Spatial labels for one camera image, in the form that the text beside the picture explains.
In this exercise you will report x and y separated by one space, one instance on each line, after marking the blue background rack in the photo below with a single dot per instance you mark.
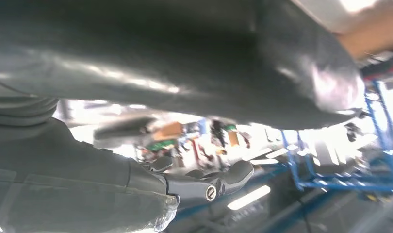
344 186

